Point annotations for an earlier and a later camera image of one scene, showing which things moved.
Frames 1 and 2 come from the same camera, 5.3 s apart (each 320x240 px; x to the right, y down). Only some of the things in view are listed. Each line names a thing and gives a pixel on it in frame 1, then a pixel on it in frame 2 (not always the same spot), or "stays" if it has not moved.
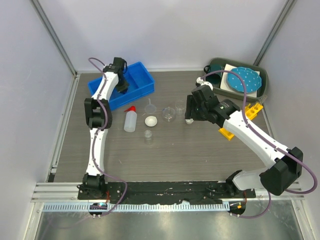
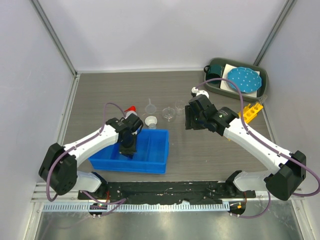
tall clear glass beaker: (180, 108) stays
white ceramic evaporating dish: (151, 121) stays
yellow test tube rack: (251, 111) stays
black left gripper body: (122, 85) to (129, 146)
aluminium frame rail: (57, 192) stays
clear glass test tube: (264, 97) stays
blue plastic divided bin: (141, 85) to (151, 156)
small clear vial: (148, 137) to (152, 126)
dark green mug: (214, 79) stays
